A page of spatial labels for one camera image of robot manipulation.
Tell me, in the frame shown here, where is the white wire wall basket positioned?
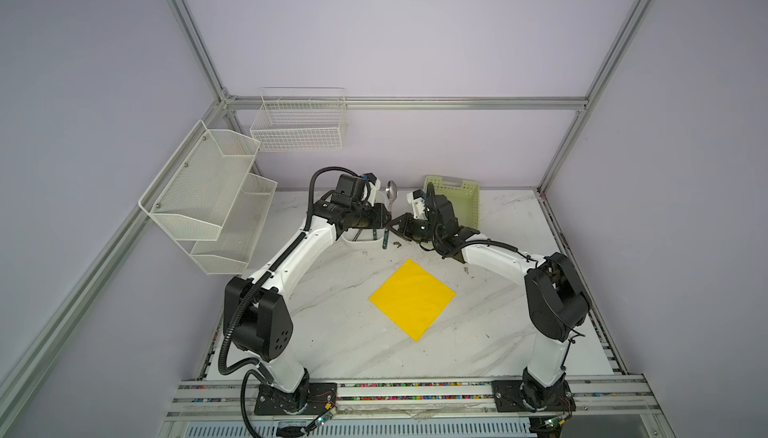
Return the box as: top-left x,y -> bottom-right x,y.
250,88 -> 347,152

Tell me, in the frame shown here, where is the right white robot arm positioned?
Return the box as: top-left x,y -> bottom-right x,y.
384,190 -> 591,412

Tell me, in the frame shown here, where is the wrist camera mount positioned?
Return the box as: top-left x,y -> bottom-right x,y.
406,189 -> 425,215
362,172 -> 381,203

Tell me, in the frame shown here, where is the white plastic cutlery tub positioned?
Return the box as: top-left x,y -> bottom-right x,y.
339,191 -> 387,250

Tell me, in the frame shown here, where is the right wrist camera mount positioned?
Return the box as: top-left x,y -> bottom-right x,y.
406,189 -> 425,215

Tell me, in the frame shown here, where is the light green perforated basket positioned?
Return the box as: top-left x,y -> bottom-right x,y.
423,175 -> 480,229

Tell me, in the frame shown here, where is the upper white mesh shelf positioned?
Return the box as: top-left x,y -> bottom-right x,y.
138,121 -> 260,241

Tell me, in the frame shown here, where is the spoon with green handle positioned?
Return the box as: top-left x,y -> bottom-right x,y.
382,180 -> 398,250

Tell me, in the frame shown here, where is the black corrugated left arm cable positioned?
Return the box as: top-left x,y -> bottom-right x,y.
217,166 -> 361,438

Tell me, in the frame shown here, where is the white mesh shelf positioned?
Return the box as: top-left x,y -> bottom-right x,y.
191,173 -> 277,275
138,121 -> 260,241

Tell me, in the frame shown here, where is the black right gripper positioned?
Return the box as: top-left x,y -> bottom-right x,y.
385,215 -> 441,244

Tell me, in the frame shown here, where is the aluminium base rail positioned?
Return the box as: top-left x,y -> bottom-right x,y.
159,375 -> 675,437

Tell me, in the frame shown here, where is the lower white mesh shelf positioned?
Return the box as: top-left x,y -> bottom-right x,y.
191,173 -> 277,275

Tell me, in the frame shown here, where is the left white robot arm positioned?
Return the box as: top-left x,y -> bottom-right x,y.
217,166 -> 391,414

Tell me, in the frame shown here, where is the yellow paper napkin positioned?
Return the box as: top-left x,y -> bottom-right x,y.
369,259 -> 456,341

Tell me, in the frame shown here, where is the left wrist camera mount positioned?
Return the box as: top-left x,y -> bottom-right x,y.
362,172 -> 381,203

